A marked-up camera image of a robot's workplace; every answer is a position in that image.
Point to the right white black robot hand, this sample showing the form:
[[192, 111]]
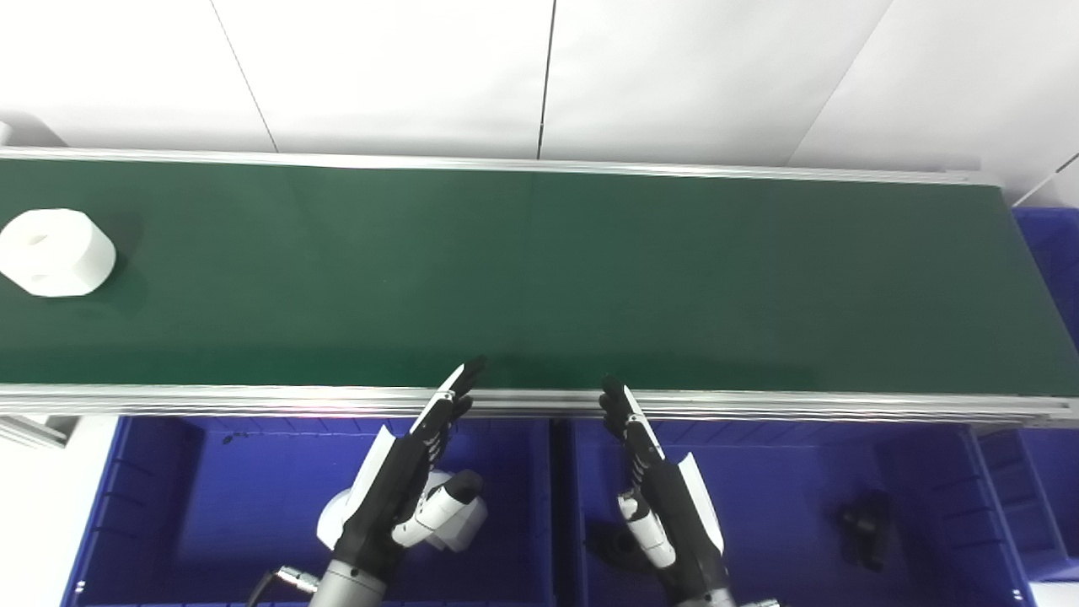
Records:
[[679, 514]]

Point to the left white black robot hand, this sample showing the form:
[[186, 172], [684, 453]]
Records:
[[383, 497]]

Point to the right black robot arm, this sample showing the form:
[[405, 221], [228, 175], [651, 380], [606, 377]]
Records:
[[712, 600]]

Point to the black plastic part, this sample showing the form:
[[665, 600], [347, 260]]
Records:
[[615, 548], [868, 531]]

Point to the blue bin with black parts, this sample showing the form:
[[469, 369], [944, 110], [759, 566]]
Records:
[[801, 472]]

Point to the green conveyor belt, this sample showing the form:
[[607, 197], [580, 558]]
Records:
[[539, 270], [759, 405]]

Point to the blue bin with white parts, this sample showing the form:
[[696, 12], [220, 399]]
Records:
[[211, 506]]

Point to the blue bin at conveyor end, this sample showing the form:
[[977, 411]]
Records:
[[1054, 253]]

